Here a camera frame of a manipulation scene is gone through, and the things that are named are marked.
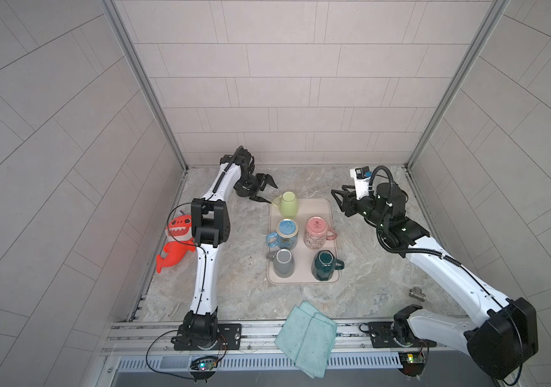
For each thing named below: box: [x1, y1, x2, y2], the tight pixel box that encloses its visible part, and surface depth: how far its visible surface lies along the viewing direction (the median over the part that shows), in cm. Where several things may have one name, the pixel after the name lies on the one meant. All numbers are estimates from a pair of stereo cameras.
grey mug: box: [265, 248, 296, 279], surface depth 80 cm
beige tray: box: [267, 197, 340, 285], surface depth 85 cm
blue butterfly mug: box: [265, 218, 299, 250], surface depth 85 cm
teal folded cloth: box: [274, 300, 338, 379], surface depth 71 cm
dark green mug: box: [310, 249, 345, 282], surface depth 79 cm
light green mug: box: [271, 191, 299, 220], surface depth 96 cm
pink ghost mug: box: [303, 215, 338, 250], surface depth 86 cm
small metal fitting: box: [408, 287, 427, 302], surface depth 80 cm
